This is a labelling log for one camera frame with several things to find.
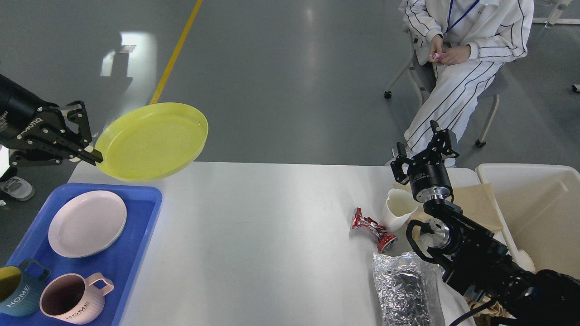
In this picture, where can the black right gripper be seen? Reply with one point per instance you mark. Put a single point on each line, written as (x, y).
(429, 178)

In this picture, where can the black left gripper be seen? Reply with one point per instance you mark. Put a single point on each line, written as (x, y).
(59, 133)

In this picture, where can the yellow plastic plate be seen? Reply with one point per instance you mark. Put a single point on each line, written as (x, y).
(152, 142)

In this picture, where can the pink HOME mug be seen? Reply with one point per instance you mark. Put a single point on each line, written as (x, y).
(75, 299)

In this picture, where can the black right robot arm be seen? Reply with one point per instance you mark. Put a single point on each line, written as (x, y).
(475, 264)

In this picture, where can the standing person in dark clothes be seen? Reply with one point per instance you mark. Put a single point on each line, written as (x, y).
(15, 188)

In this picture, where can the white paper cup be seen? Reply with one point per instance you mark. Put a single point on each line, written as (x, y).
(397, 208)

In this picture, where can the grey rolling chair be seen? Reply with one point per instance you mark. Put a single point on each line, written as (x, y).
(423, 81)

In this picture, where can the brown paper bag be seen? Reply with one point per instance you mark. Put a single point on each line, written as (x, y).
(477, 202)

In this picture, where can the pink plate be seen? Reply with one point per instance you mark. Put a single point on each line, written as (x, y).
(87, 224)

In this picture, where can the crushed red soda can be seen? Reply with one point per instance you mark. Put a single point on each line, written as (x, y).
(385, 239)

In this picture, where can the seated person in white tracksuit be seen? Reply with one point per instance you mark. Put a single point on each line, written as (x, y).
(477, 38)

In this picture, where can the white plastic bin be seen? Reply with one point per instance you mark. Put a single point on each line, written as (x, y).
(540, 208)

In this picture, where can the crumpled silver foil bag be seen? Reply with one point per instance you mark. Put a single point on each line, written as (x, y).
(407, 290)

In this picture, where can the blue HOME mug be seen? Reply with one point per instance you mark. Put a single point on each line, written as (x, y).
(20, 291)

